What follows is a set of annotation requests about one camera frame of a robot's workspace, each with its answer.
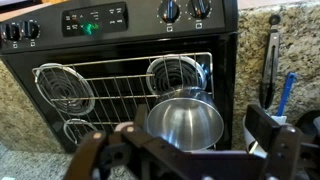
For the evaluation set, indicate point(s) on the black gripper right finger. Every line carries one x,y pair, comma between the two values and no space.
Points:
283,146

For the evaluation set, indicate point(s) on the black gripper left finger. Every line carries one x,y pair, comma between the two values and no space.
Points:
100,153

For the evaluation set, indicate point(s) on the black air fryer body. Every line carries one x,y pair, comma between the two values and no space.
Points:
310,121

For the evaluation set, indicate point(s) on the small white mug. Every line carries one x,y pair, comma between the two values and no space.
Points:
279,119

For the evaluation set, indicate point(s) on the coil stove burner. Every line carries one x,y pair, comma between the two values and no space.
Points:
175,73
78,130
63,88

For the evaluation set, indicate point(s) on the black kitchen tongs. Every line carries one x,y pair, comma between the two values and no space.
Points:
270,66

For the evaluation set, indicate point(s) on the stainless steel pot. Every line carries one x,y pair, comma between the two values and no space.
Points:
186,123

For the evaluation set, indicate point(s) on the black electric stove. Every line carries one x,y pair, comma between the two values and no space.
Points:
133,43

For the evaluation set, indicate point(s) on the black stove knob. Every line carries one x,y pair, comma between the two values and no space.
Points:
10,31
30,29
199,8
169,10

